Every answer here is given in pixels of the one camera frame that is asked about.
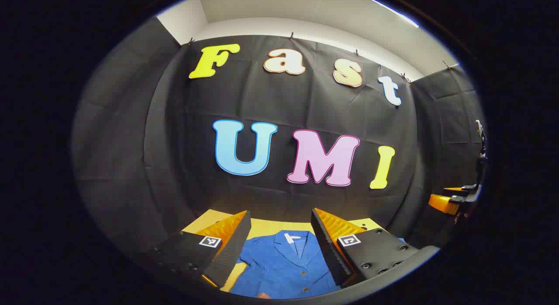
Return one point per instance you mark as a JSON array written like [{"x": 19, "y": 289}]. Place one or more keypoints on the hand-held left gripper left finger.
[{"x": 233, "y": 244}]

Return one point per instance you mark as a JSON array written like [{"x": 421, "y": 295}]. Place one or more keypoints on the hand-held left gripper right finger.
[{"x": 325, "y": 246}]

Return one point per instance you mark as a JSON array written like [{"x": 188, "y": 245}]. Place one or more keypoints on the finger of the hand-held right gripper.
[
  {"x": 440, "y": 203},
  {"x": 454, "y": 190}
]

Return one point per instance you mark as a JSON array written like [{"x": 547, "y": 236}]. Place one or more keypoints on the blue button shirt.
[{"x": 284, "y": 265}]

